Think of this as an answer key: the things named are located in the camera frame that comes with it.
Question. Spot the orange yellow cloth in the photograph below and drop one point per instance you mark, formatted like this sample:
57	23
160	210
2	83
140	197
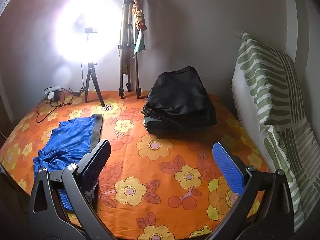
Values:
139	12

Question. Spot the green striped white pillow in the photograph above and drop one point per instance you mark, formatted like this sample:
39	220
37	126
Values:
275	110

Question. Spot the stack of dark folded clothes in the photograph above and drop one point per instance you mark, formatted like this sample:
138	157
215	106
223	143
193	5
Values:
180	102

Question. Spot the green cloth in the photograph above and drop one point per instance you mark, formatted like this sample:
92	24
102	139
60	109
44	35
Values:
140	42

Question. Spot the blue pants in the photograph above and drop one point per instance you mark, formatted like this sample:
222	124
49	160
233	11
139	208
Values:
68	140

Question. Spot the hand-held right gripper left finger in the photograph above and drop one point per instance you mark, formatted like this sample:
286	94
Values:
96	161

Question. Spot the white power strip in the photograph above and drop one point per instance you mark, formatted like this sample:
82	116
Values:
51	90

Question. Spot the tall folded tripod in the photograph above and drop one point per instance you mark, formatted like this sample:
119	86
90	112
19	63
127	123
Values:
128	45

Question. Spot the small black tripod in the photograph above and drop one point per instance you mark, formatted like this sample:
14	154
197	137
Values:
90	80

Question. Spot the black power adapter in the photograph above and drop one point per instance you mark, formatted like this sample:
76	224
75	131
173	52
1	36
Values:
56	95

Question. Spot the orange floral bedsheet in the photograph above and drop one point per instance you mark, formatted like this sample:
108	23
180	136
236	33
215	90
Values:
155	170

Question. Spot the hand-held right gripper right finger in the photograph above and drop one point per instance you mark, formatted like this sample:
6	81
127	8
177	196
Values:
228	167

